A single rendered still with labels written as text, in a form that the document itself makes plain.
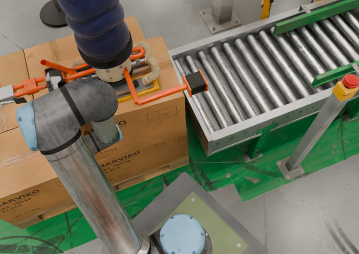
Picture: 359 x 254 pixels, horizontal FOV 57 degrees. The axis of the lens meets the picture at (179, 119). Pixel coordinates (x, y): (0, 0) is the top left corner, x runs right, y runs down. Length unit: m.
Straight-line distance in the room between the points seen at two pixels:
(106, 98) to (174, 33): 2.23
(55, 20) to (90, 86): 2.57
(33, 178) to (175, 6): 2.11
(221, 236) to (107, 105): 0.78
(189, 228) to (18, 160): 1.19
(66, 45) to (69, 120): 1.59
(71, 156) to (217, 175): 1.59
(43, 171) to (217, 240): 1.03
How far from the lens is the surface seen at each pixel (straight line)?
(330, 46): 2.41
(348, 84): 1.58
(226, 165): 2.38
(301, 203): 2.40
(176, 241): 1.14
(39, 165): 1.98
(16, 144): 2.10
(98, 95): 0.87
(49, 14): 3.51
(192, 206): 1.45
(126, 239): 1.07
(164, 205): 1.51
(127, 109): 1.51
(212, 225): 1.43
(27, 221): 2.41
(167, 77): 1.58
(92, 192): 0.95
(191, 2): 3.37
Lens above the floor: 2.21
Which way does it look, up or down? 60 degrees down
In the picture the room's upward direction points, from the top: 4 degrees counter-clockwise
